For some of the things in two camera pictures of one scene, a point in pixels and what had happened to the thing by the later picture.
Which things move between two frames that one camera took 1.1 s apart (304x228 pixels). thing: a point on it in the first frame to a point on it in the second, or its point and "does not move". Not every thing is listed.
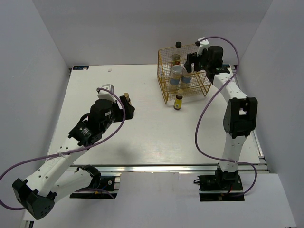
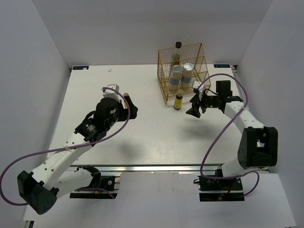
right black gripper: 192,58 to 194,110
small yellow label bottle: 177,103 does not move
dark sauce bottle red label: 175,56 does not move
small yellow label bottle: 127,95 does not move
